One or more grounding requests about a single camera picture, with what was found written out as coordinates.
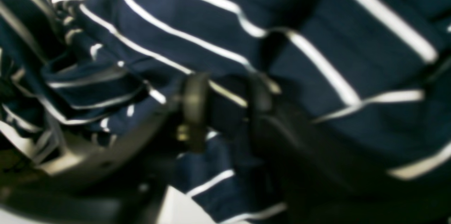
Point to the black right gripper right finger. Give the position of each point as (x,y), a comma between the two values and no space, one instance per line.
(325,182)

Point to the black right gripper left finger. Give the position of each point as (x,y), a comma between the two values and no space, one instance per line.
(122,184)

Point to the navy white-striped t-shirt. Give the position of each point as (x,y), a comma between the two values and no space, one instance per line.
(375,73)

